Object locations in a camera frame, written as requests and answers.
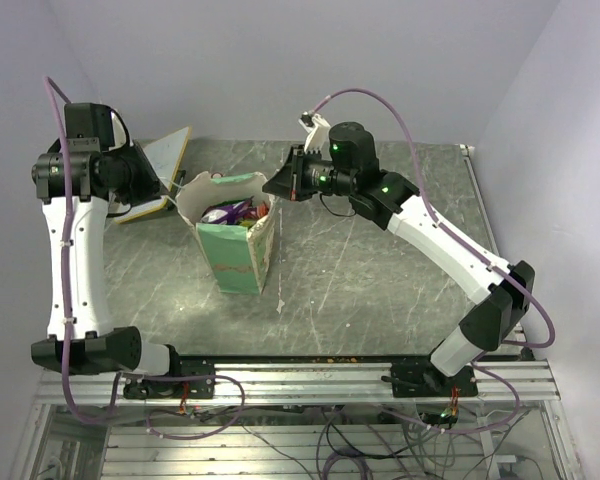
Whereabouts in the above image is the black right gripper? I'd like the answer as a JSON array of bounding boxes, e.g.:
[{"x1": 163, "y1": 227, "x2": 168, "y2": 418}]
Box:
[{"x1": 263, "y1": 144, "x2": 356, "y2": 202}]

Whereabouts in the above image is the green illustrated paper bag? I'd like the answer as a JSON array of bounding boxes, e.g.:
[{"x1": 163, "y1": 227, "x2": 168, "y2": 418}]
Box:
[{"x1": 176, "y1": 171, "x2": 276, "y2": 295}]

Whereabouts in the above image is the purple Fox's candy packet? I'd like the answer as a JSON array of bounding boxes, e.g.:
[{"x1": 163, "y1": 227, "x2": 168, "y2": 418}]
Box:
[{"x1": 200, "y1": 198, "x2": 252, "y2": 225}]

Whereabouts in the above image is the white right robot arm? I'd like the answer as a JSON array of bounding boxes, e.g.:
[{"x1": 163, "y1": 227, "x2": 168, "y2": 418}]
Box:
[{"x1": 263, "y1": 114, "x2": 535, "y2": 396}]

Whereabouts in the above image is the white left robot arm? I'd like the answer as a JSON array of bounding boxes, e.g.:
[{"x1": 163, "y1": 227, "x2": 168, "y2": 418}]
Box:
[{"x1": 31, "y1": 103, "x2": 184, "y2": 397}]

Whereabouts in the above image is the small whiteboard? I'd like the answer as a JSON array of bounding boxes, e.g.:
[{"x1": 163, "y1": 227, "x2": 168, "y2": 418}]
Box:
[{"x1": 113, "y1": 125, "x2": 193, "y2": 225}]

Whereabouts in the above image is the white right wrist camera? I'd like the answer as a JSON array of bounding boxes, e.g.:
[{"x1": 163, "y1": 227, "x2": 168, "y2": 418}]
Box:
[{"x1": 299, "y1": 111, "x2": 331, "y2": 154}]

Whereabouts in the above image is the aluminium table edge rail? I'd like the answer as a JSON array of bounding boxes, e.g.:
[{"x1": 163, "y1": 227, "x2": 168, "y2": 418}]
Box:
[{"x1": 459, "y1": 144, "x2": 527, "y2": 342}]

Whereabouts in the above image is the aluminium front base frame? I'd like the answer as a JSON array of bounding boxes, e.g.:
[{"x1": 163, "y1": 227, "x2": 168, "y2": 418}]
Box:
[{"x1": 32, "y1": 355, "x2": 564, "y2": 406}]

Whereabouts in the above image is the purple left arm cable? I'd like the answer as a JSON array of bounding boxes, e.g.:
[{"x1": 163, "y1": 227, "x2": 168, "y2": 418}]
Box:
[{"x1": 42, "y1": 75, "x2": 131, "y2": 426}]

